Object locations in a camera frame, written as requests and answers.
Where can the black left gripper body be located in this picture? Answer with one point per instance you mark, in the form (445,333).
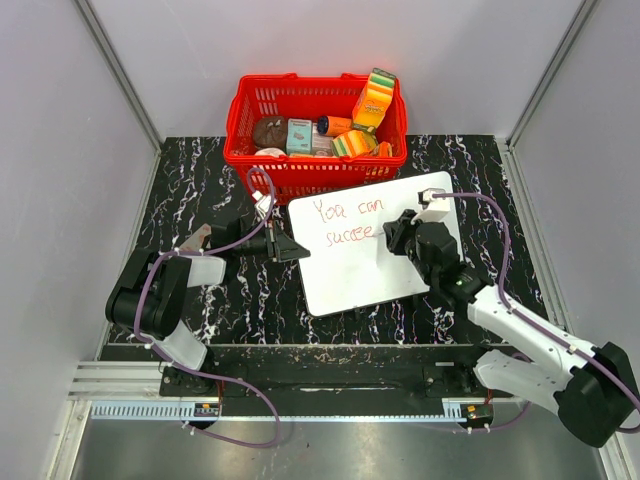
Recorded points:
(255,245)

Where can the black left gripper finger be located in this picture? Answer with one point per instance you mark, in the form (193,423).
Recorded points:
(291,253)
(281,239)

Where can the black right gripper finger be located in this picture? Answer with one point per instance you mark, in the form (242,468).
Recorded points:
(407,218)
(395,237)

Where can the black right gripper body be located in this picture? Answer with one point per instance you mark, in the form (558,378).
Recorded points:
(423,265)

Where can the white whiteboard with dark frame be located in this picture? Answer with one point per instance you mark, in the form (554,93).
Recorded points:
(349,268)

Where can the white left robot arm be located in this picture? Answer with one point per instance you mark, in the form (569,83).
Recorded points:
(149,295)

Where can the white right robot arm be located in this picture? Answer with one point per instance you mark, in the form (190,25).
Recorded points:
(591,389)

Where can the small beige eraser box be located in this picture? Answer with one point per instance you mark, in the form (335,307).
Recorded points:
(198,240)

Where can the brown round scrubber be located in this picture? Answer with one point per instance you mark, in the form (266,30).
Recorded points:
(270,132)

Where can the light blue sponge box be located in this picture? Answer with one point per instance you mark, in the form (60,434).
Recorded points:
(299,136)

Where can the orange tube bottle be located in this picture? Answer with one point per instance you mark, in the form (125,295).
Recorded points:
(333,126)

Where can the tall orange sponge pack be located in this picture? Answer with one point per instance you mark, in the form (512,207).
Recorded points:
(374,100)

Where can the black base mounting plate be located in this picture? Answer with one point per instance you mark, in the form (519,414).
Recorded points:
(355,381)

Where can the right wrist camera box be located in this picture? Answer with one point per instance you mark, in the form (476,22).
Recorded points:
(434,206)

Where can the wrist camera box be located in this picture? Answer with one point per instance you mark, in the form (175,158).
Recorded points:
(434,206)
(263,204)

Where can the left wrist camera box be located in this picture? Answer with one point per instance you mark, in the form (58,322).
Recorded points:
(263,204)

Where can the white cable duct rail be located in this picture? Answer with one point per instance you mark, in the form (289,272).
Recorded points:
(157,410)

